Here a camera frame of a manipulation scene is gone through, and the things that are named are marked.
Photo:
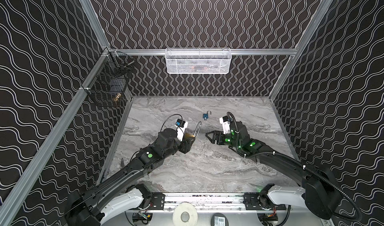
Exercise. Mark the black round labelled puck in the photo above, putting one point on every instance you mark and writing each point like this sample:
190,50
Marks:
219,219

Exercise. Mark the white tape roll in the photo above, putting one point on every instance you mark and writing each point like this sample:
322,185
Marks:
185,214

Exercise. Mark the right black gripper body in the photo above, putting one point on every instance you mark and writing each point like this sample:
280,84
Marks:
223,137

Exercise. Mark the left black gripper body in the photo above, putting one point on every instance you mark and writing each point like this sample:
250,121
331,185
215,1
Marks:
186,145

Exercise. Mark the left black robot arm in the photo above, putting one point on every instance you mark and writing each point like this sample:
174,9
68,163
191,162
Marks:
121,192

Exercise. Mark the black wire mesh basket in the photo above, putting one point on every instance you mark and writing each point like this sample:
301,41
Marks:
108,87

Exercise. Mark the large brass padlock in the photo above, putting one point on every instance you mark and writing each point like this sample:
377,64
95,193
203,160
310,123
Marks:
195,132

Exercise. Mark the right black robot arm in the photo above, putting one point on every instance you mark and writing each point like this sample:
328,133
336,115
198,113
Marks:
320,196

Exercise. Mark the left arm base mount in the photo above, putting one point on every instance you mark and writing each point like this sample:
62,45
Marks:
155,202

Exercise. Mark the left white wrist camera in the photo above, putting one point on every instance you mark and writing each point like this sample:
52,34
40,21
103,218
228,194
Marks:
181,126

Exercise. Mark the white wire mesh basket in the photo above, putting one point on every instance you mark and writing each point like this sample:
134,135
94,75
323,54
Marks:
198,60

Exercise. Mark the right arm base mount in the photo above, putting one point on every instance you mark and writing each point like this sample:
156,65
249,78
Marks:
257,202

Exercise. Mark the small blue padlock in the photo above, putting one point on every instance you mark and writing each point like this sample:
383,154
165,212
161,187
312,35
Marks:
206,115

